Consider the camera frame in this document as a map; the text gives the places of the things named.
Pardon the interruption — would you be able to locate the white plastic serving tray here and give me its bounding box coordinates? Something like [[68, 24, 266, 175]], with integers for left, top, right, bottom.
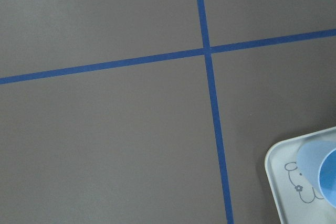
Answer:
[[265, 127, 335, 223]]

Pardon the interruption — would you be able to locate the light blue cup near corner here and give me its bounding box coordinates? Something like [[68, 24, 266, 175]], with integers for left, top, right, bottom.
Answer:
[[296, 140, 335, 207]]

